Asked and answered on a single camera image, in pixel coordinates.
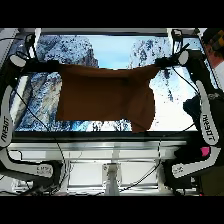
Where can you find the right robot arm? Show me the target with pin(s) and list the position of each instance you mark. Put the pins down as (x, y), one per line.
(206, 120)

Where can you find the brown garment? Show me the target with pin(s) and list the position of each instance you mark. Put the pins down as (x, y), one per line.
(100, 96)

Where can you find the person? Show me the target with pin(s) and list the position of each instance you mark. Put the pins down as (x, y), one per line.
(213, 38)

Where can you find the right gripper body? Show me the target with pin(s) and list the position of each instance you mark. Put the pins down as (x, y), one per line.
(165, 62)

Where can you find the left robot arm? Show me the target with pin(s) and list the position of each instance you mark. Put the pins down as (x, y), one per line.
(6, 116)

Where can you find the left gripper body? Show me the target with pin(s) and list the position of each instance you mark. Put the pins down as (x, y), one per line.
(53, 65)

